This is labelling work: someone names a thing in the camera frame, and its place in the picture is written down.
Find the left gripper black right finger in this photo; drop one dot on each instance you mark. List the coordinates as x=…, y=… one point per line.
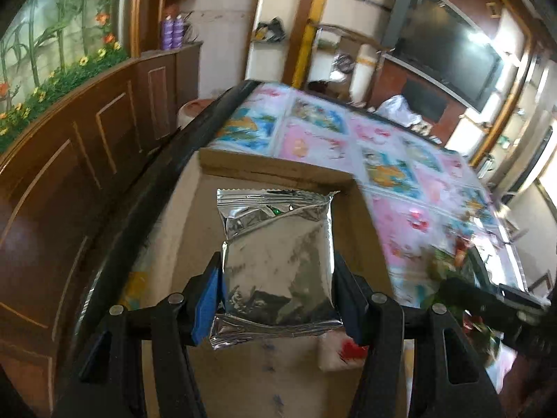
x=448, y=377

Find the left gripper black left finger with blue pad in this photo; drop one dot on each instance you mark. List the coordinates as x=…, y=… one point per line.
x=107, y=379

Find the silver foil snack packet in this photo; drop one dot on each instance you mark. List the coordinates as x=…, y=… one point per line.
x=277, y=266

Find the red white snack packet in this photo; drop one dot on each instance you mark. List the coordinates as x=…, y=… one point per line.
x=337, y=352

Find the colourful printed tablecloth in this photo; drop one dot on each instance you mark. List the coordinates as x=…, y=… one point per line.
x=425, y=201

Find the open cardboard box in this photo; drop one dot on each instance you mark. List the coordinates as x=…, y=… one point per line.
x=276, y=378

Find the wooden sideboard cabinet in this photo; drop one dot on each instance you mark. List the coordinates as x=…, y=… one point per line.
x=59, y=180

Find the white plastic bag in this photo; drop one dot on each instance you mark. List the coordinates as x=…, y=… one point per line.
x=396, y=109

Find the black flat screen television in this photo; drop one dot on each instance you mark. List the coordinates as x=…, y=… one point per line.
x=436, y=42

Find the left purple spray bottle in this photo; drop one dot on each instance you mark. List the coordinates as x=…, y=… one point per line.
x=167, y=34

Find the purple spray bottle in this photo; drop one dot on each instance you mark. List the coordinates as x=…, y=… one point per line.
x=178, y=32
x=167, y=34

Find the right purple spray bottle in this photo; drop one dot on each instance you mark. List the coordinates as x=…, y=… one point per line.
x=178, y=32

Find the dark wooden chair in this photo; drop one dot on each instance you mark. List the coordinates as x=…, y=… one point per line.
x=344, y=58

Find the flower wall mural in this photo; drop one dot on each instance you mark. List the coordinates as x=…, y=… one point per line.
x=50, y=48

